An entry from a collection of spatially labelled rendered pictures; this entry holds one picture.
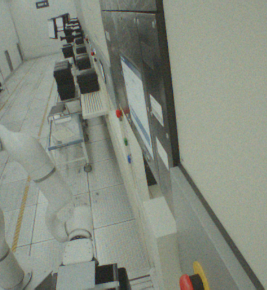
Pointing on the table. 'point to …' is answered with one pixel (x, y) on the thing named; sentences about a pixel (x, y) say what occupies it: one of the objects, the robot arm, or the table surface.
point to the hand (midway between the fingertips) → (77, 279)
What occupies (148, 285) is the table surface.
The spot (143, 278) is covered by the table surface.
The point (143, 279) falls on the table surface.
